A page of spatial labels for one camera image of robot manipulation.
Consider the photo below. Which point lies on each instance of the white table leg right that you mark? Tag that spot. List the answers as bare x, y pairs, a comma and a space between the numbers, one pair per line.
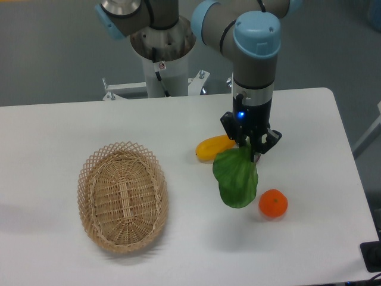
367, 137

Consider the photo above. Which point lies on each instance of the yellow mango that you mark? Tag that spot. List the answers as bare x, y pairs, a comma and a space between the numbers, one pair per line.
208, 149

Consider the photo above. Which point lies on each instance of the orange tangerine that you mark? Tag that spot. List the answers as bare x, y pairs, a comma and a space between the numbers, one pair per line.
273, 203

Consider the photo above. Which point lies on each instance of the green leafy vegetable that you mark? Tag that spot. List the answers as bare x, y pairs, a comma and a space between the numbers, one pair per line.
237, 177

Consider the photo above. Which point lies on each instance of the woven wicker basket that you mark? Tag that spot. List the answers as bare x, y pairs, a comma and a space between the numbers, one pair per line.
122, 197

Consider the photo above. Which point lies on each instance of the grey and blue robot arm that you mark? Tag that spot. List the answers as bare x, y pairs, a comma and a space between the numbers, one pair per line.
247, 33

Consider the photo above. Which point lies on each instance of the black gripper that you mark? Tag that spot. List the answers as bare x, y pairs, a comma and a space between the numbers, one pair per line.
252, 121

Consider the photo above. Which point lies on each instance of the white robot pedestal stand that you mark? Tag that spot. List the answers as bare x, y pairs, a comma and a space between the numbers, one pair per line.
167, 79

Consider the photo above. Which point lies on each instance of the black device at table edge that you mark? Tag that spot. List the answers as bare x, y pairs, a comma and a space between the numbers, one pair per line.
371, 255

